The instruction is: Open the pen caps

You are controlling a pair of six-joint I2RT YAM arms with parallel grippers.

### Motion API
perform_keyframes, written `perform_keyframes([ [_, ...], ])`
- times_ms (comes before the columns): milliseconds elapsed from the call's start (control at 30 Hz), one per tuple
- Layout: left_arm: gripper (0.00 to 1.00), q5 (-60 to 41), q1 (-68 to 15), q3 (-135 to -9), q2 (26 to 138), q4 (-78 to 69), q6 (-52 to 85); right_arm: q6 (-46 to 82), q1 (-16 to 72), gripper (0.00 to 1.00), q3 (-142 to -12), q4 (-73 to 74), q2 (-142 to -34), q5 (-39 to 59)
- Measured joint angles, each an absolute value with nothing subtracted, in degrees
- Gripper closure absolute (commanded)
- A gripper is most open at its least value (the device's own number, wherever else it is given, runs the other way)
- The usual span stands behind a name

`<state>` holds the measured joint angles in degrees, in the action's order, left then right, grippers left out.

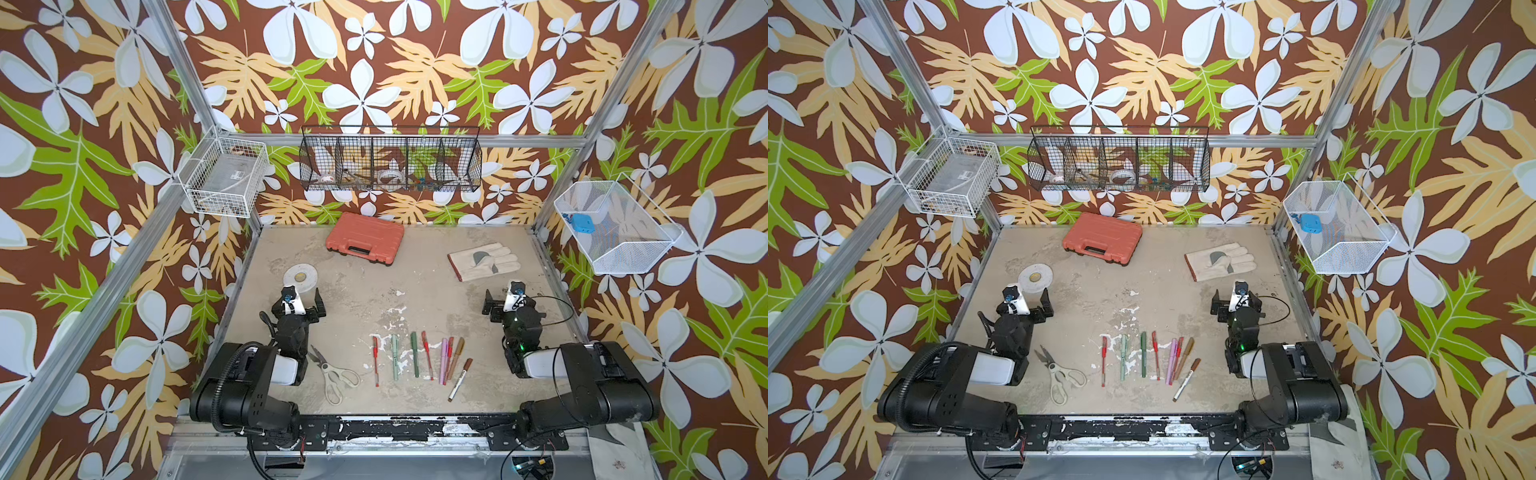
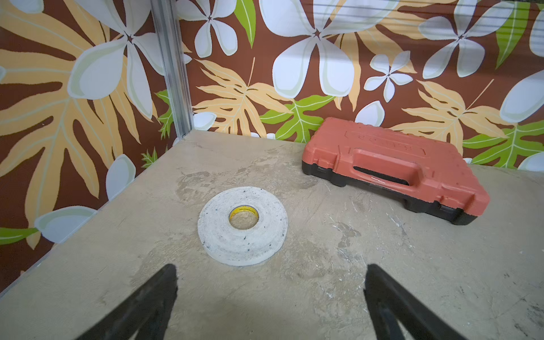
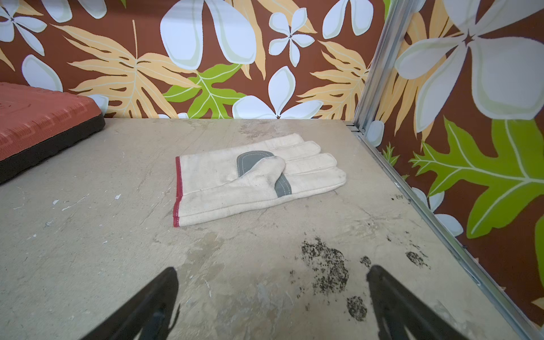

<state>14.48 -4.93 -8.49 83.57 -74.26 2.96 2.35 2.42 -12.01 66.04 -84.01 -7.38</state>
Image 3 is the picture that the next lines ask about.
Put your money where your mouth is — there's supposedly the red plastic tool case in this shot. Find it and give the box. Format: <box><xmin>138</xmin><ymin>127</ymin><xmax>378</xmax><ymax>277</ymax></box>
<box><xmin>1</xmin><ymin>82</ymin><xmax>106</xmax><ymax>183</ymax></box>

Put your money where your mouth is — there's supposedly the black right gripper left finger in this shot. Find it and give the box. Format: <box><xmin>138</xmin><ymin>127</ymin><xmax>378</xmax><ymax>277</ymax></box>
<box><xmin>83</xmin><ymin>267</ymin><xmax>179</xmax><ymax>339</ymax></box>

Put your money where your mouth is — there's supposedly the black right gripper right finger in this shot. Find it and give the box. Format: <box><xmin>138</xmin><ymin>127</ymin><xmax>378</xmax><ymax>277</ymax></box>
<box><xmin>366</xmin><ymin>265</ymin><xmax>466</xmax><ymax>339</ymax></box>

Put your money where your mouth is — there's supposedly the white canvas work glove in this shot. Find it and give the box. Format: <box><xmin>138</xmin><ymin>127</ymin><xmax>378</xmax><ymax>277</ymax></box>
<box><xmin>173</xmin><ymin>133</ymin><xmax>347</xmax><ymax>228</ymax></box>

